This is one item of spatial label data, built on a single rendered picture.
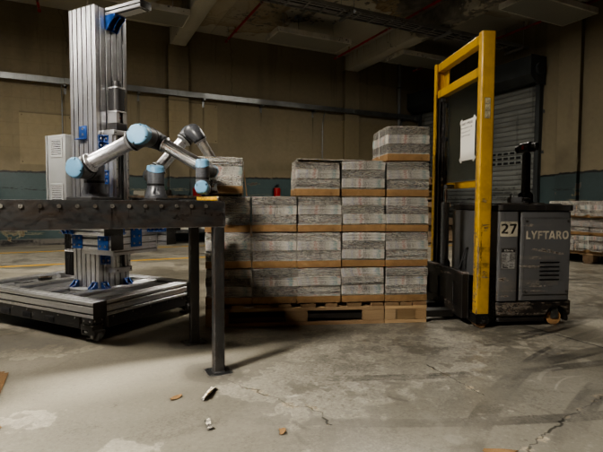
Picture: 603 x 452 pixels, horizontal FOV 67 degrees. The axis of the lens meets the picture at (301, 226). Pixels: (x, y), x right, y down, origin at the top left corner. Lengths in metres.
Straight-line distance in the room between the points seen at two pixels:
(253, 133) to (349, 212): 7.26
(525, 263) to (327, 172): 1.40
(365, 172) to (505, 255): 1.04
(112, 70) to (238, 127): 6.76
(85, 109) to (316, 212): 1.62
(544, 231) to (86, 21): 3.21
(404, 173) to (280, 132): 7.42
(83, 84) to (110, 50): 0.29
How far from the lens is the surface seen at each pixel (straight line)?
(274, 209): 2.92
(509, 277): 3.25
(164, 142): 2.79
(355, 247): 3.01
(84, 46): 3.43
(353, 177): 2.99
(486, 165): 3.10
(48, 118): 9.52
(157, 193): 3.30
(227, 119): 9.95
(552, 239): 3.38
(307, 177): 2.94
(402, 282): 3.13
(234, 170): 2.92
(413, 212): 3.10
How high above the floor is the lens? 0.80
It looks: 3 degrees down
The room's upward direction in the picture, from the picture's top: straight up
